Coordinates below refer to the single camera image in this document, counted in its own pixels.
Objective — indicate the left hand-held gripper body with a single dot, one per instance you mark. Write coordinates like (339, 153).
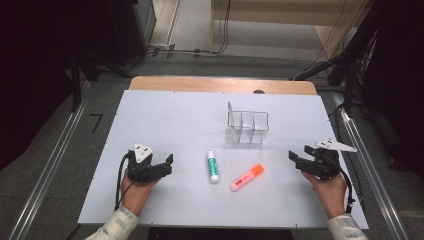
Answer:
(140, 166)

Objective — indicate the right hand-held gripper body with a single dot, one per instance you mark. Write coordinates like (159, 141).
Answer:
(325, 163)

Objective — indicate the white and green glue stick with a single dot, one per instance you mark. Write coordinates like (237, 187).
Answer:
(213, 166)

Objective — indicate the pink and orange highlighter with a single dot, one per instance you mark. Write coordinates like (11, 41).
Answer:
(246, 177)

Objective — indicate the clear plastic desk organizer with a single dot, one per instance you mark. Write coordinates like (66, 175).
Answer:
(248, 125)

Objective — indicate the person's left hand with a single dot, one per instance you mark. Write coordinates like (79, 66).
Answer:
(135, 195)

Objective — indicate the person's right hand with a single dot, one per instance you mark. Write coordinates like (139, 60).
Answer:
(328, 195)

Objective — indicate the white table board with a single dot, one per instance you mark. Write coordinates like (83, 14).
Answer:
(166, 206)

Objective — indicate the wooden table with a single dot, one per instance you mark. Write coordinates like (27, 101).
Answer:
(200, 85)

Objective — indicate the black metal stand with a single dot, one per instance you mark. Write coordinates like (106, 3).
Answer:
(76, 83)
(348, 73)

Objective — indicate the black cabinet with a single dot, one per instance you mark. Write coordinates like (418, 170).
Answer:
(133, 30)

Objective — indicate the light wooden desk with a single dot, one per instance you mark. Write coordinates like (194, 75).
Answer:
(283, 13)

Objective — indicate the metal floor rail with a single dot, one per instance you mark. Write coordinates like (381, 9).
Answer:
(50, 166)
(376, 186)

